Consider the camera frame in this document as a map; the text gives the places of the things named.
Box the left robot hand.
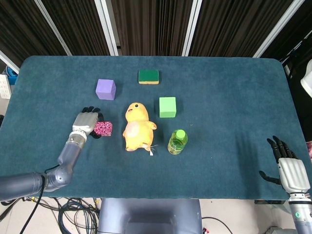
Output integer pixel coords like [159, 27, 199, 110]
[72, 106, 109, 139]

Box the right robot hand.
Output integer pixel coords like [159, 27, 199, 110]
[259, 136, 309, 194]

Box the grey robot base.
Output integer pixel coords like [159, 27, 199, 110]
[97, 198, 203, 234]

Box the purple foam cube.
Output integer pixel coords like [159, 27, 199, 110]
[95, 78, 117, 100]

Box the yellow plush toy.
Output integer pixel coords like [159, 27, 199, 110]
[122, 102, 158, 156]

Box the green and yellow sponge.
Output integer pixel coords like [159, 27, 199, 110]
[138, 70, 160, 85]

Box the teal table cloth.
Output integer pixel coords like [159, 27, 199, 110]
[0, 55, 312, 199]

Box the green foam cube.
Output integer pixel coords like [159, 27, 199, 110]
[158, 97, 177, 118]

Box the white power strip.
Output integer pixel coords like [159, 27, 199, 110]
[0, 74, 11, 99]

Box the blue object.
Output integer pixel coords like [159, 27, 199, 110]
[6, 67, 19, 81]

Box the green tea bottle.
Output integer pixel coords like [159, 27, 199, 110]
[167, 129, 189, 155]

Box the dark pleated curtain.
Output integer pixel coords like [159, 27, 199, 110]
[0, 0, 70, 69]
[190, 0, 291, 58]
[111, 0, 195, 57]
[41, 0, 110, 56]
[260, 0, 312, 71]

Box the black floor cable bundle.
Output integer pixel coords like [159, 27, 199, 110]
[0, 196, 100, 234]

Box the white frame post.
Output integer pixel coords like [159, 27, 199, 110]
[253, 0, 299, 58]
[0, 50, 20, 74]
[34, 0, 73, 56]
[181, 0, 203, 57]
[94, 0, 119, 56]

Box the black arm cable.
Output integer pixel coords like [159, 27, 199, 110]
[19, 165, 59, 234]

